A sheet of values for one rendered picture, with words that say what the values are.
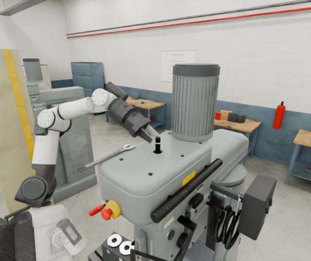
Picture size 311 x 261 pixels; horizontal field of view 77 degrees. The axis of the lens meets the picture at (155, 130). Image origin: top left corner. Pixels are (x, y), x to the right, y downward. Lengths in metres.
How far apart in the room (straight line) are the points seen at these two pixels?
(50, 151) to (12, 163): 1.49
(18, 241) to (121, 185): 0.41
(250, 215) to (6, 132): 2.08
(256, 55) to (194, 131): 4.14
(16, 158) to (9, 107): 0.50
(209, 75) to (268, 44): 4.08
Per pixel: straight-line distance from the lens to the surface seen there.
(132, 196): 0.62
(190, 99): 0.82
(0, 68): 2.22
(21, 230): 0.89
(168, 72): 5.97
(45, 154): 0.93
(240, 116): 4.58
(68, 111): 0.89
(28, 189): 0.90
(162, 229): 0.79
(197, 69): 0.80
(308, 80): 4.76
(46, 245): 0.92
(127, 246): 1.42
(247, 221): 0.98
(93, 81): 7.99
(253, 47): 4.93
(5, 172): 2.43
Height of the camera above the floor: 2.24
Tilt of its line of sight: 21 degrees down
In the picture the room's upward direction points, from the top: straight up
